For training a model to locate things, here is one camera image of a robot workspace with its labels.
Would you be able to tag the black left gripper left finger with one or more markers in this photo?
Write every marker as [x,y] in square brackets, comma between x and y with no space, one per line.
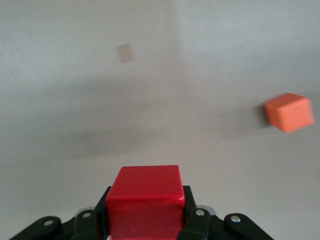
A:
[87,225]

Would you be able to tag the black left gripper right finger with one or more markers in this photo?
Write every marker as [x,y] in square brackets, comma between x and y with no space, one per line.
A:
[200,225]

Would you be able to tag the red wooden block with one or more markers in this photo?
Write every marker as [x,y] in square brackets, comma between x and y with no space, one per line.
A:
[145,200]

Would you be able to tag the orange wooden block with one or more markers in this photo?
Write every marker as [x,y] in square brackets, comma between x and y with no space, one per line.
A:
[287,115]

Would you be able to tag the small brown tape patch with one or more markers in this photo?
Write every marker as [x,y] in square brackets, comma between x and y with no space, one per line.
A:
[126,53]

